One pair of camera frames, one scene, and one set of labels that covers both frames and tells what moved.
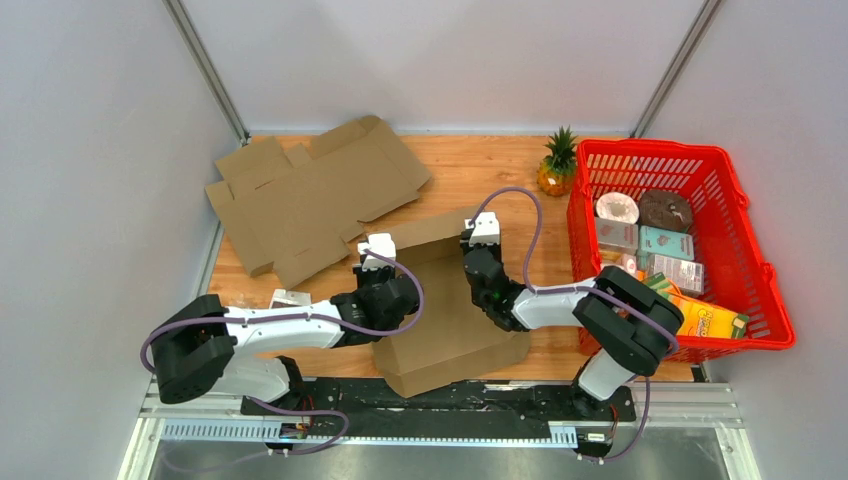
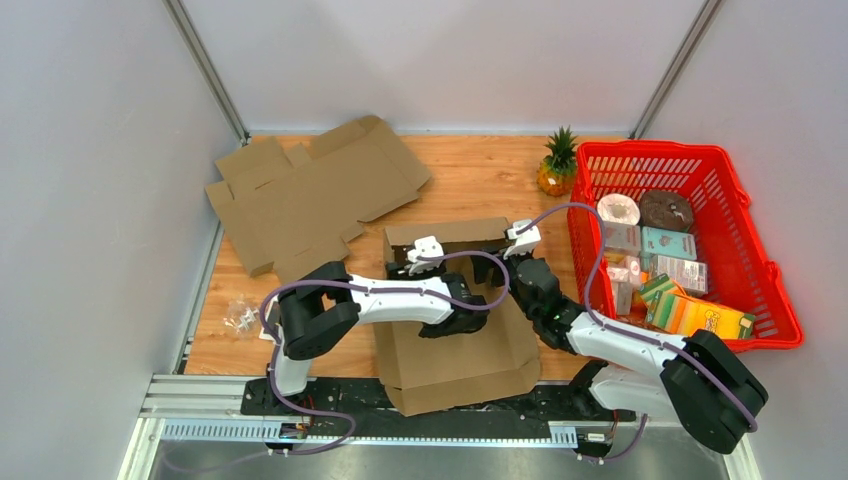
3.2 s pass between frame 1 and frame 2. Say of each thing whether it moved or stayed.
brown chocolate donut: stayed
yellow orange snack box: stayed
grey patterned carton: stayed
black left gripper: moved
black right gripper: moved
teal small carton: stayed
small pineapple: stayed
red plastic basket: stayed
